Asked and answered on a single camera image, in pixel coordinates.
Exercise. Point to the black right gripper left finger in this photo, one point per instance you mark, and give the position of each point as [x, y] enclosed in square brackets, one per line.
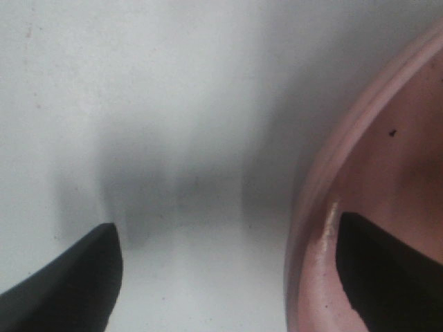
[77, 291]

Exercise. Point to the pink round plate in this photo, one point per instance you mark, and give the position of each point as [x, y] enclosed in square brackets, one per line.
[384, 162]

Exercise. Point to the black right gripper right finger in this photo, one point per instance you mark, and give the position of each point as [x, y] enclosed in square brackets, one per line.
[392, 286]

